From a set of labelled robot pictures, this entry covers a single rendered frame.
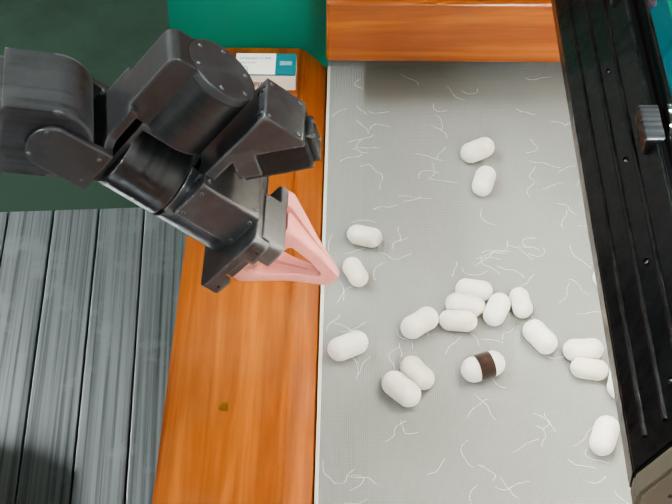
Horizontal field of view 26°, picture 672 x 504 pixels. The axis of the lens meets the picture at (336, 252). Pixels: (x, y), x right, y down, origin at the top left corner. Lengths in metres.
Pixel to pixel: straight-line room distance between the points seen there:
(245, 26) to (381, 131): 0.18
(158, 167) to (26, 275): 0.41
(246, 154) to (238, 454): 0.24
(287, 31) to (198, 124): 0.50
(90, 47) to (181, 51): 1.86
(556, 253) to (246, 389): 0.33
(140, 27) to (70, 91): 1.88
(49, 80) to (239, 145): 0.14
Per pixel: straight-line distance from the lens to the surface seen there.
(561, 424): 1.19
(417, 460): 1.15
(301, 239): 1.08
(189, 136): 1.01
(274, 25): 1.49
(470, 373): 1.19
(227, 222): 1.05
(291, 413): 1.16
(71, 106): 1.00
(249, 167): 1.03
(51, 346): 1.35
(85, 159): 1.01
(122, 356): 1.33
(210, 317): 1.22
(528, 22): 1.42
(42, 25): 2.92
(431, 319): 1.23
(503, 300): 1.25
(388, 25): 1.42
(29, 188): 2.54
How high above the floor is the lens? 1.65
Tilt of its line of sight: 44 degrees down
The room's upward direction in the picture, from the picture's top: straight up
